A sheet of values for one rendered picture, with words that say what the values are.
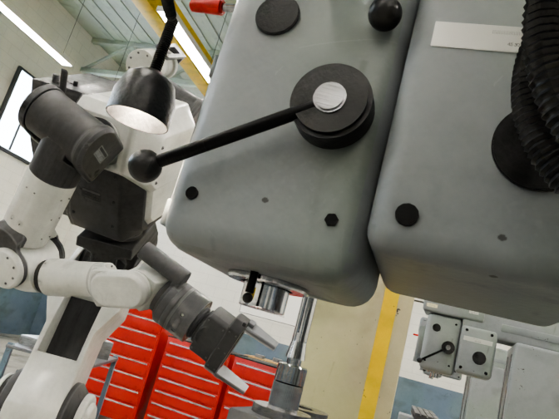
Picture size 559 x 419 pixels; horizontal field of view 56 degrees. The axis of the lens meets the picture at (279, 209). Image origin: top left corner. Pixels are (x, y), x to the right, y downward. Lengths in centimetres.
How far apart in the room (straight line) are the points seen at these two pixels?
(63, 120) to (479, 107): 72
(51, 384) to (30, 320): 1099
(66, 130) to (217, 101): 51
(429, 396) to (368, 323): 729
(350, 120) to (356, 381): 187
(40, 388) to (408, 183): 92
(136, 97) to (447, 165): 34
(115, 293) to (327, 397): 144
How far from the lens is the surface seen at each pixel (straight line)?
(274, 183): 46
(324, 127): 43
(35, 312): 1219
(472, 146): 43
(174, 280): 94
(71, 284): 104
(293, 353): 83
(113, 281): 96
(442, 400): 952
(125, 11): 1066
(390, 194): 42
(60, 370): 119
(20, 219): 107
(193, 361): 555
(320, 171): 45
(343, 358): 225
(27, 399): 117
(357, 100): 44
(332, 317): 227
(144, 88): 60
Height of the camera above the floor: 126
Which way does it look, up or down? 13 degrees up
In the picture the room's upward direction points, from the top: 15 degrees clockwise
